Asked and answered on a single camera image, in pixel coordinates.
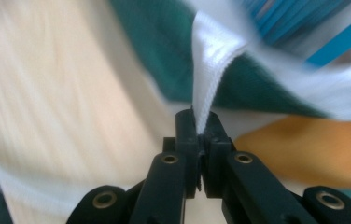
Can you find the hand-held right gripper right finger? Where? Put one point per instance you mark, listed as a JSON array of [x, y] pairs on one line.
[[215, 155]]

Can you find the white printed cloth bag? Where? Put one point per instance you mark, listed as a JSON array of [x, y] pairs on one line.
[[211, 62]]

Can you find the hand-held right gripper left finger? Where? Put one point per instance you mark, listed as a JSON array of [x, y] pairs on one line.
[[187, 146]]

